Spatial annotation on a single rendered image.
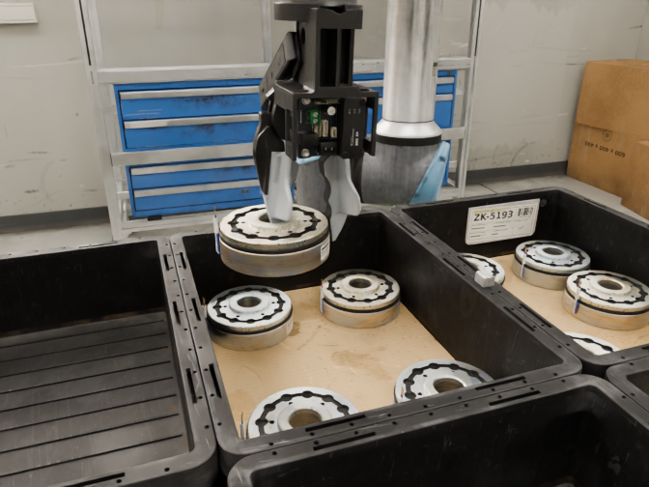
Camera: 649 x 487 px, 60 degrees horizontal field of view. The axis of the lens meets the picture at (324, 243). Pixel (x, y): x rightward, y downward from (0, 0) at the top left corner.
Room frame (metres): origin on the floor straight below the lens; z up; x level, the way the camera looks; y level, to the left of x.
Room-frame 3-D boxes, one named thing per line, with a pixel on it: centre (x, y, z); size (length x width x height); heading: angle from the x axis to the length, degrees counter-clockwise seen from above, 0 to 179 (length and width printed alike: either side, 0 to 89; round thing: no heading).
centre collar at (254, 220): (0.49, 0.05, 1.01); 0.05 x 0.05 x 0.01
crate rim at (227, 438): (0.51, -0.01, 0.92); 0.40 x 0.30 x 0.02; 19
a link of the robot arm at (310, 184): (0.98, -0.01, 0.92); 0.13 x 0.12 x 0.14; 73
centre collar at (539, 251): (0.74, -0.33, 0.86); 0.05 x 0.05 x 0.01
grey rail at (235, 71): (2.52, 0.11, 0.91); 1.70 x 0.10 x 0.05; 108
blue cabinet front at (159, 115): (2.38, 0.48, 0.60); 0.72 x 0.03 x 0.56; 108
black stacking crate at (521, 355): (0.51, -0.01, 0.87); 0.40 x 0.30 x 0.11; 19
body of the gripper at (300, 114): (0.48, 0.00, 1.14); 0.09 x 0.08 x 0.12; 19
